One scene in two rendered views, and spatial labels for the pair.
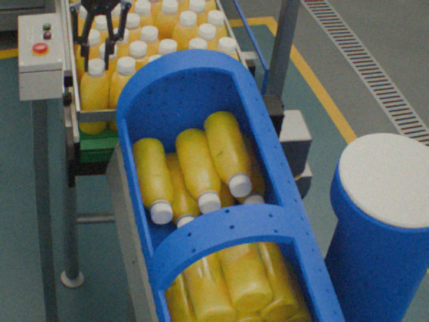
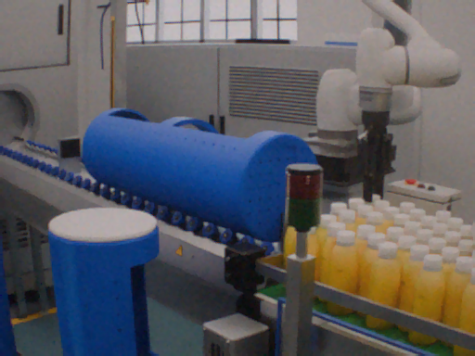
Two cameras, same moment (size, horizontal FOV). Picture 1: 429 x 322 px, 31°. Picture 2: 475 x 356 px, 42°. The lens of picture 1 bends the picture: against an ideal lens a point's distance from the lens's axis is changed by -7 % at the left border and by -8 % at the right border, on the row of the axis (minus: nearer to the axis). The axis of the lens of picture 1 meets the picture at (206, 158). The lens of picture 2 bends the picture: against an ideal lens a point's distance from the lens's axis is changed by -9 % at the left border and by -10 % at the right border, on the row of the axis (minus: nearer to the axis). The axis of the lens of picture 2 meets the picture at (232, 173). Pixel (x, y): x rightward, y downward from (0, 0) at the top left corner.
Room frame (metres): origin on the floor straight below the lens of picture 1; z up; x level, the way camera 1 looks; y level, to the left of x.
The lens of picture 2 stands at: (2.80, -0.67, 1.47)
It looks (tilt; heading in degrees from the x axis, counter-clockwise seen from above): 12 degrees down; 159
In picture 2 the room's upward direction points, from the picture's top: straight up
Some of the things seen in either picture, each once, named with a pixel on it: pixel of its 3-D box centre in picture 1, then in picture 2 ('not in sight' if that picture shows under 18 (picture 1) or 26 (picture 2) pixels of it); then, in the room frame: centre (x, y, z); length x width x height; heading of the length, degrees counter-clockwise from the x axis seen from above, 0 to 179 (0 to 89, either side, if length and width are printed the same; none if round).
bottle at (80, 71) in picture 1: (89, 67); not in sight; (1.50, 0.30, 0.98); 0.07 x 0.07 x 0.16
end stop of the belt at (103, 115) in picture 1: (169, 110); (316, 247); (1.40, 0.09, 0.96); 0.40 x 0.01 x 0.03; 108
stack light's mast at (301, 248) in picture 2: not in sight; (302, 212); (1.80, -0.15, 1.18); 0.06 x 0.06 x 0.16
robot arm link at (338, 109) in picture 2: not in sight; (340, 98); (0.71, 0.55, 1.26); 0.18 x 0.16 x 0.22; 65
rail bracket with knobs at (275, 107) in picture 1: (260, 122); (246, 268); (1.43, -0.11, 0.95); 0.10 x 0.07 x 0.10; 108
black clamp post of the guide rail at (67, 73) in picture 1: (67, 86); not in sight; (1.47, 0.35, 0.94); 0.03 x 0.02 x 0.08; 18
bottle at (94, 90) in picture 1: (93, 98); not in sight; (1.38, 0.26, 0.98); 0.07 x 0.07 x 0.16
